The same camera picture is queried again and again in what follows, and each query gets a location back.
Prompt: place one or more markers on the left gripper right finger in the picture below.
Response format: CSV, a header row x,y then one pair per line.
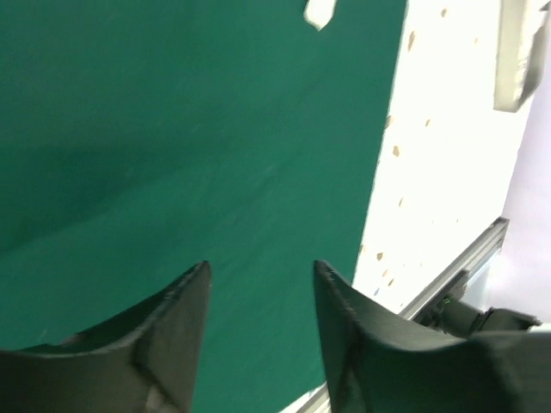
x,y
377,361

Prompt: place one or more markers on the small white paper packet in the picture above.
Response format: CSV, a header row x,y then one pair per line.
x,y
318,13

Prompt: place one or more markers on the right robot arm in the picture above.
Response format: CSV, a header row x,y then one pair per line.
x,y
458,319

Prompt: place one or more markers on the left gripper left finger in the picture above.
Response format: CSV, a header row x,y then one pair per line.
x,y
144,359

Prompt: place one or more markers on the metal instrument tray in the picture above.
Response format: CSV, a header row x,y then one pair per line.
x,y
523,33

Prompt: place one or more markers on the aluminium mounting rail frame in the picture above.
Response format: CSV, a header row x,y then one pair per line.
x,y
430,301

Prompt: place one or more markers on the green surgical cloth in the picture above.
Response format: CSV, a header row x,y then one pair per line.
x,y
141,137

